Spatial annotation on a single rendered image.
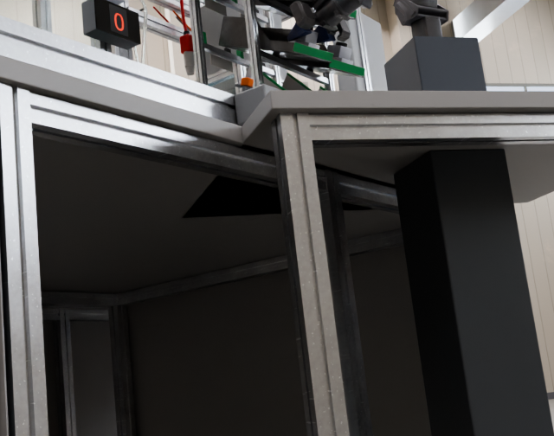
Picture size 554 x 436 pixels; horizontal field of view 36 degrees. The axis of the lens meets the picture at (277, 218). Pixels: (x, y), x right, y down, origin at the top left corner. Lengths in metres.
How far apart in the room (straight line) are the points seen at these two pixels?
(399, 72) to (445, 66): 0.10
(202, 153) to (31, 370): 0.47
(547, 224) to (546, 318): 1.21
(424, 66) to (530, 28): 10.54
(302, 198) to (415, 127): 0.23
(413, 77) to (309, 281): 0.59
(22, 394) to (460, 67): 1.05
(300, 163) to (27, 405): 0.52
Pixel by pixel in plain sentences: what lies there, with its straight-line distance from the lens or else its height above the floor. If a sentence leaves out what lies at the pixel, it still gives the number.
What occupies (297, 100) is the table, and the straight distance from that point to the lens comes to 1.25.
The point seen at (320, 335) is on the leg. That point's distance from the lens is 1.21.
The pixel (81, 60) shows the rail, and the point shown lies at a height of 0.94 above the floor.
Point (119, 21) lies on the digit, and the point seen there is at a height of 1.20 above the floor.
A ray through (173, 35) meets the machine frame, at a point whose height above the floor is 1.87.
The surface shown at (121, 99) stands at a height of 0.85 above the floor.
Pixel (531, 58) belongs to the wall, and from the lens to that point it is 11.99.
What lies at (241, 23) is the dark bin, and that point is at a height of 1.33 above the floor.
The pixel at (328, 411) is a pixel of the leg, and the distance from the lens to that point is 1.20.
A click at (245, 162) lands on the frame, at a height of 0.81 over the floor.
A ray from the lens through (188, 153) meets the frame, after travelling 1.29.
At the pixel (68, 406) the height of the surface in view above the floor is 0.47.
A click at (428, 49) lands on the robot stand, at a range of 1.66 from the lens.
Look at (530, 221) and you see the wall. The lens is 11.16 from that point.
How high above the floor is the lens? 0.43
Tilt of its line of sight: 12 degrees up
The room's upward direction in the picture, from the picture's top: 7 degrees counter-clockwise
